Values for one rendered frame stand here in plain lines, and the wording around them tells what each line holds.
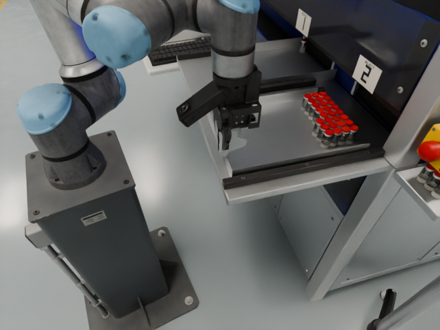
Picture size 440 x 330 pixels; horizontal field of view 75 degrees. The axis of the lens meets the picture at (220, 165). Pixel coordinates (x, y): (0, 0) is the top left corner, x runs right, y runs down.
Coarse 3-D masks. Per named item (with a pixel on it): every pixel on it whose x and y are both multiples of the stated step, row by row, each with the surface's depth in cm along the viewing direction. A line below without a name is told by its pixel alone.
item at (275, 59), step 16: (256, 48) 109; (272, 48) 111; (288, 48) 111; (256, 64) 103; (272, 64) 103; (288, 64) 103; (304, 64) 103; (272, 80) 90; (288, 80) 91; (320, 80) 95
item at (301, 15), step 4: (300, 12) 94; (304, 12) 91; (300, 16) 94; (304, 16) 91; (308, 16) 89; (300, 20) 94; (308, 20) 90; (296, 24) 97; (300, 24) 95; (304, 24) 92; (308, 24) 90; (300, 28) 95; (304, 28) 93; (308, 28) 91; (304, 32) 93
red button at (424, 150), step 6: (420, 144) 56; (426, 144) 54; (432, 144) 54; (438, 144) 53; (420, 150) 55; (426, 150) 54; (432, 150) 53; (438, 150) 53; (420, 156) 56; (426, 156) 54; (432, 156) 54; (438, 156) 53
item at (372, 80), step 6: (360, 54) 71; (360, 60) 71; (366, 60) 69; (360, 66) 72; (372, 66) 68; (354, 72) 74; (360, 72) 72; (366, 72) 70; (372, 72) 68; (378, 72) 66; (354, 78) 75; (360, 78) 72; (366, 78) 70; (372, 78) 69; (378, 78) 67; (366, 84) 71; (372, 84) 69; (372, 90) 69
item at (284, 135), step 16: (272, 96) 84; (288, 96) 85; (272, 112) 83; (288, 112) 83; (240, 128) 78; (256, 128) 78; (272, 128) 78; (288, 128) 78; (304, 128) 78; (256, 144) 73; (272, 144) 73; (288, 144) 73; (304, 144) 73; (352, 144) 73; (368, 144) 68; (224, 160) 69; (240, 160) 69; (256, 160) 69; (272, 160) 69; (288, 160) 65; (304, 160) 67
